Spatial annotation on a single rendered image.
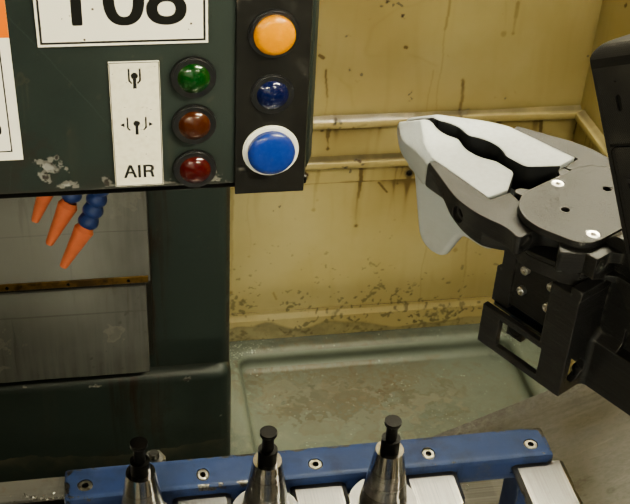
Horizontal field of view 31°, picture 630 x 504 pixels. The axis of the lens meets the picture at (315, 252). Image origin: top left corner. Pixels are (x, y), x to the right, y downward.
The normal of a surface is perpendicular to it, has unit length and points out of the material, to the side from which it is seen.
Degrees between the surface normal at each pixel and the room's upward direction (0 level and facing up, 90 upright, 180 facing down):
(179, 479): 0
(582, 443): 24
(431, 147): 0
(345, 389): 0
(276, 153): 88
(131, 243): 90
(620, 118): 89
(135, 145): 90
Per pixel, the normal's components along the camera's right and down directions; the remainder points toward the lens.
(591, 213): 0.05, -0.81
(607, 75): -0.78, 0.31
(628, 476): -0.36, -0.72
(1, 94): 0.17, 0.58
